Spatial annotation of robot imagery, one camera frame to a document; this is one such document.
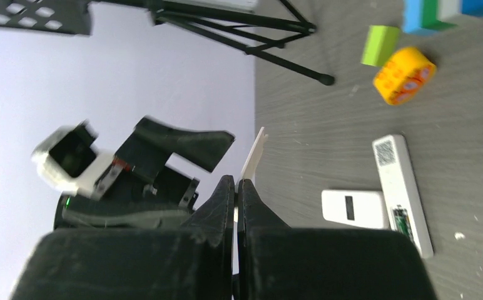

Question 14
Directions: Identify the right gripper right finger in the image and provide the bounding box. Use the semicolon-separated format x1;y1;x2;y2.
237;179;437;299

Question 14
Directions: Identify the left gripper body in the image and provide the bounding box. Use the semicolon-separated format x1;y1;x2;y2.
53;167;200;229

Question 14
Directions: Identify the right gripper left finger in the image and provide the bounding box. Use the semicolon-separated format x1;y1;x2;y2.
11;175;235;300

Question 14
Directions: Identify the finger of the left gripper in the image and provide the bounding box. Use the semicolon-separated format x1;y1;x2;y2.
116;116;235;179

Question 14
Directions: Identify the long white battery cover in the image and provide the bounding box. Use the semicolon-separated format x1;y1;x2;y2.
235;127;268;194

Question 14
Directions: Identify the white remote with red keypad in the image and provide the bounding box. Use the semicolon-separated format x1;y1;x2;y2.
321;189;390;229

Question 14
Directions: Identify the white air conditioner remote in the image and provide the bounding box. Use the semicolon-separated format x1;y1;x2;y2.
372;134;434;259

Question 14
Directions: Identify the black perforated plate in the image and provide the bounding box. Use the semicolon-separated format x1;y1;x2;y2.
0;0;92;36

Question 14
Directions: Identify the black tripod stand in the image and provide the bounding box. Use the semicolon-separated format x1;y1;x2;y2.
100;0;336;87

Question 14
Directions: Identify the orange toy brick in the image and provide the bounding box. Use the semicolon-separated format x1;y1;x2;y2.
373;47;437;106

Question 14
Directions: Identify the green toy brick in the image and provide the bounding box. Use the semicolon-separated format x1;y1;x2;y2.
361;25;400;68

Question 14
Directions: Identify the blue green toy block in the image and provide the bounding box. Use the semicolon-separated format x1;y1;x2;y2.
402;0;483;36

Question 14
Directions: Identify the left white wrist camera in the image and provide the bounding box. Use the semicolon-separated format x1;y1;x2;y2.
31;120;124;201

